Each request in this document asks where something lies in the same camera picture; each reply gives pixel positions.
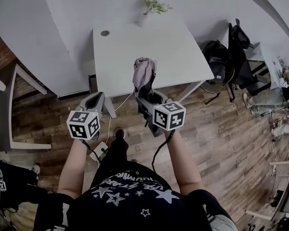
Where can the black office chair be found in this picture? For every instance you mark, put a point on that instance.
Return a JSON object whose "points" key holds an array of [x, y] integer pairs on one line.
{"points": [[240, 56]]}

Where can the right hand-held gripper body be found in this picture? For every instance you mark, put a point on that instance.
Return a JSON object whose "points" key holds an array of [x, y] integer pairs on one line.
{"points": [[169, 115]]}

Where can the person's black star-print shirt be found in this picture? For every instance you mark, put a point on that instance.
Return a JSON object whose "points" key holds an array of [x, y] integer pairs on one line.
{"points": [[135, 213]]}

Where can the person's shoe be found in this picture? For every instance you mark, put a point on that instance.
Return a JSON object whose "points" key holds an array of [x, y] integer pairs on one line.
{"points": [[120, 132]]}

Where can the black and pink umbrella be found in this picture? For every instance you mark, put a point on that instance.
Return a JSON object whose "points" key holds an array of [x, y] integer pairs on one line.
{"points": [[143, 76]]}

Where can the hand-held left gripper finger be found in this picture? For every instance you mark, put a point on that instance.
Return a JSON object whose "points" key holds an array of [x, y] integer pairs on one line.
{"points": [[85, 102], [102, 102]]}

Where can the dark desk with white legs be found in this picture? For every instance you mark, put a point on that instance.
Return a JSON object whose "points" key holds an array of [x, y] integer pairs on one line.
{"points": [[2, 105]]}

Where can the black bag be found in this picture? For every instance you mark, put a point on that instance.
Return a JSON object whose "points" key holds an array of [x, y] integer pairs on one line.
{"points": [[216, 61]]}

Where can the green plant in white vase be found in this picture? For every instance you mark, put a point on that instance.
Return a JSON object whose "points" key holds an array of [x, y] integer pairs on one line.
{"points": [[155, 5]]}

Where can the white power strip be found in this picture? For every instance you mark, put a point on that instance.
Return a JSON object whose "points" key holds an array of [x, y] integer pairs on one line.
{"points": [[97, 153]]}

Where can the white desk with black pedestal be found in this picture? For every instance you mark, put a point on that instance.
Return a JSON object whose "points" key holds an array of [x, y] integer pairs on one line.
{"points": [[267, 56]]}

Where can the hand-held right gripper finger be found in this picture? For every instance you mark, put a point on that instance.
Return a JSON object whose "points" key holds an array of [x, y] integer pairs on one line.
{"points": [[163, 98], [142, 102]]}

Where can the round woven chair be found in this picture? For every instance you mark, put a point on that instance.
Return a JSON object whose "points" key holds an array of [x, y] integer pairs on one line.
{"points": [[208, 88]]}

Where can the person's black trousers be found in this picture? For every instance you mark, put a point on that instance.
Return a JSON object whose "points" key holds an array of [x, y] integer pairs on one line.
{"points": [[118, 153]]}

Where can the person's right forearm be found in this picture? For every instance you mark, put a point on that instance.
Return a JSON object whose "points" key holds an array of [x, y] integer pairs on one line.
{"points": [[183, 165]]}

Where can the person's left forearm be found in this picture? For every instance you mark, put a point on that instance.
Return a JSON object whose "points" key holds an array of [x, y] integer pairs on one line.
{"points": [[72, 170]]}

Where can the white metal frame table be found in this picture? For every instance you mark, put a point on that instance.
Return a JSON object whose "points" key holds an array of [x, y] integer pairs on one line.
{"points": [[281, 163]]}

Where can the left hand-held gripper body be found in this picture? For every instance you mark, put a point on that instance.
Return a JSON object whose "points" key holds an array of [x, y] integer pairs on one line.
{"points": [[83, 125]]}

